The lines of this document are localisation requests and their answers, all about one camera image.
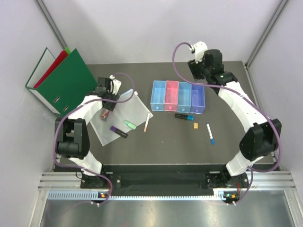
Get pink capped crayon tube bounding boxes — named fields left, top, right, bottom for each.
left=99, top=108, right=110, bottom=121

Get light blue drawer bin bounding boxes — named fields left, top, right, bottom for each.
left=150, top=80, right=166, bottom=111
left=177, top=82, right=192, bottom=113

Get purple drawer bin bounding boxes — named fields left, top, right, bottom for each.
left=190, top=85, right=205, bottom=114

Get pink drawer bin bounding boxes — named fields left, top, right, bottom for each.
left=164, top=80, right=179, bottom=112

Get white peach pencil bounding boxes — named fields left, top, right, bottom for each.
left=143, top=112, right=151, bottom=132

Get white blue whiteboard marker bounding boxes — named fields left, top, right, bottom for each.
left=206, top=123, right=215, bottom=145

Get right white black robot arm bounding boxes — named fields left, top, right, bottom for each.
left=187, top=47, right=282, bottom=187

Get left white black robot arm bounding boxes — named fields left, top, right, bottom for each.
left=55, top=75, right=121, bottom=188

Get clear mesh zipper pouch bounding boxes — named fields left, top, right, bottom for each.
left=90, top=89, right=153, bottom=146

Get green lever arch binder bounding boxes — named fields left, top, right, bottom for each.
left=25, top=48, right=97, bottom=116

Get purple capped black highlighter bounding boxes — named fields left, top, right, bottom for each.
left=110, top=126, right=128, bottom=138

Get green highlighter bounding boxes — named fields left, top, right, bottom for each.
left=123, top=120, right=136, bottom=130

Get red folder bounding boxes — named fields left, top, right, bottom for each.
left=34, top=50, right=69, bottom=88

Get blue capped black highlighter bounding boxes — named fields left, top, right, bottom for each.
left=175, top=113, right=194, bottom=121

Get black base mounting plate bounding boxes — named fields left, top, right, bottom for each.
left=80, top=171, right=250, bottom=190

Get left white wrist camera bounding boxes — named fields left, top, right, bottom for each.
left=109, top=75, right=122, bottom=95

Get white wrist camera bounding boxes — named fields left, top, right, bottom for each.
left=190, top=41, right=208, bottom=63
left=109, top=75, right=122, bottom=95

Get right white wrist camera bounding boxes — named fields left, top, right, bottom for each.
left=190, top=41, right=208, bottom=63

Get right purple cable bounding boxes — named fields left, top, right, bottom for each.
left=171, top=42, right=284, bottom=206

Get right aluminium corner post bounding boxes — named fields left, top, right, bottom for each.
left=245, top=0, right=291, bottom=68

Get aluminium corner post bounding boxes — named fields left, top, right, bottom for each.
left=245, top=0, right=291, bottom=68
left=34, top=0, right=68, bottom=49

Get left aluminium corner post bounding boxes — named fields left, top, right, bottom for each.
left=34, top=0, right=68, bottom=49

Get slotted grey cable duct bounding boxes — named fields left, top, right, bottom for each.
left=47, top=190, right=226, bottom=201

